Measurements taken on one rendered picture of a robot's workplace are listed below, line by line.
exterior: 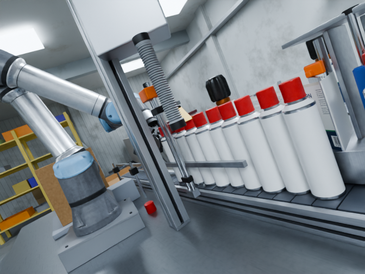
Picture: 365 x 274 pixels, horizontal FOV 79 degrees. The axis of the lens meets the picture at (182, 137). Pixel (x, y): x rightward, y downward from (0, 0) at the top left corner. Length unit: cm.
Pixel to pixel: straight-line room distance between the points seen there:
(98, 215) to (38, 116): 40
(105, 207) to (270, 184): 49
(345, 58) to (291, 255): 34
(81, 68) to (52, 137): 488
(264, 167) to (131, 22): 41
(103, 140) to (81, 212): 795
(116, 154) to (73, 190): 796
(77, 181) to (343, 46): 71
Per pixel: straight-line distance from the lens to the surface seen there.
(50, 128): 90
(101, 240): 72
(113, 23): 54
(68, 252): 73
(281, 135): 43
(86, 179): 73
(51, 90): 79
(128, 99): 56
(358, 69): 41
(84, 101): 77
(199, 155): 62
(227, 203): 57
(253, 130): 45
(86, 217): 74
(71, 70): 572
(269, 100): 42
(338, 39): 48
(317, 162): 41
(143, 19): 53
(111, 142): 867
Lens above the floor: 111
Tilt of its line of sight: 6 degrees down
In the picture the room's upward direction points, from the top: 23 degrees counter-clockwise
